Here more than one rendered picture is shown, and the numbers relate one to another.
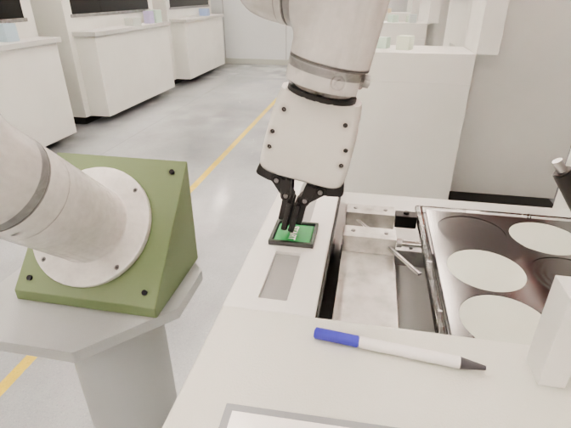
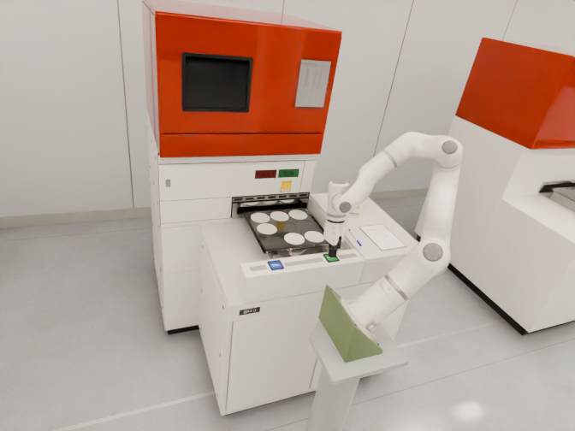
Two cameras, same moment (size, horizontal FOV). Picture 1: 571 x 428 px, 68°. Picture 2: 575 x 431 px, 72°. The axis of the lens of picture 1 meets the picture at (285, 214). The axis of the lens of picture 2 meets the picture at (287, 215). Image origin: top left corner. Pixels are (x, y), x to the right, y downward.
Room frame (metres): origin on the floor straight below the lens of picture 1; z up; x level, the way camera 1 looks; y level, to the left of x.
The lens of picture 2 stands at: (1.49, 1.00, 1.96)
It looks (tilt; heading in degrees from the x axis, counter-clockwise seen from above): 30 degrees down; 234
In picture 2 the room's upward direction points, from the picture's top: 9 degrees clockwise
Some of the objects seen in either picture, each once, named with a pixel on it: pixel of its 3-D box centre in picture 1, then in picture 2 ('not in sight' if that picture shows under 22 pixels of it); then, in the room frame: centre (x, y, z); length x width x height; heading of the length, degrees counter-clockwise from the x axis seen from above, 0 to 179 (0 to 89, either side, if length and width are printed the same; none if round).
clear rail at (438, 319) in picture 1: (428, 266); (300, 247); (0.50, -0.20, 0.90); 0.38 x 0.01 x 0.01; 169
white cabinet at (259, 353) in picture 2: not in sight; (295, 309); (0.40, -0.26, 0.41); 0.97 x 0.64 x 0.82; 169
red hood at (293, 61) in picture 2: not in sight; (231, 75); (0.55, -0.94, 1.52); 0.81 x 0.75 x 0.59; 169
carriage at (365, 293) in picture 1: (365, 284); not in sight; (0.50, -0.12, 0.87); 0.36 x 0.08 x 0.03; 169
